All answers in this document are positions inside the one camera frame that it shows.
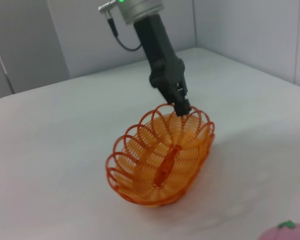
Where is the orange plastic wire basket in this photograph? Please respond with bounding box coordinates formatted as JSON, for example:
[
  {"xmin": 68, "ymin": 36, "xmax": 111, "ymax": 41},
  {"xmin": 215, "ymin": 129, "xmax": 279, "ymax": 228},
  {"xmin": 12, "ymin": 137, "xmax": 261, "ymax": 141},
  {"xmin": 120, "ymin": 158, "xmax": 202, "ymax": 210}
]
[{"xmin": 105, "ymin": 103, "xmax": 216, "ymax": 209}]

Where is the black cable with silver plug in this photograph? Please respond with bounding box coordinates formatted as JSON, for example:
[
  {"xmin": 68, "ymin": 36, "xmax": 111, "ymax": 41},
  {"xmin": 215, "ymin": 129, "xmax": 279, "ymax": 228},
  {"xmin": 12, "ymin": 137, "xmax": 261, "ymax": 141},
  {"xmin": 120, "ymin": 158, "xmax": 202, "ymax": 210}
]
[{"xmin": 97, "ymin": 0, "xmax": 143, "ymax": 52}]

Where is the pink peach with green leaf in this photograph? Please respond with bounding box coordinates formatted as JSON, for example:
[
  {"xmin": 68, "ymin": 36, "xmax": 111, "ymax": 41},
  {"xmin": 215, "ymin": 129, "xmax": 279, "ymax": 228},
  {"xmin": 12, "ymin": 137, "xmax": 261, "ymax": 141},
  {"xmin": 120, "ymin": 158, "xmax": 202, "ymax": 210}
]
[{"xmin": 256, "ymin": 219, "xmax": 300, "ymax": 240}]

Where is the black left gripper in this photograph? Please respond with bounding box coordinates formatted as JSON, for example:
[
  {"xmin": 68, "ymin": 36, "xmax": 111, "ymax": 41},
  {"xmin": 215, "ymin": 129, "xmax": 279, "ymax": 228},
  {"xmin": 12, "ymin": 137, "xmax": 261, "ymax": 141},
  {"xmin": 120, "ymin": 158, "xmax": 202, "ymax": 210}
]
[{"xmin": 133, "ymin": 14, "xmax": 193, "ymax": 118}]

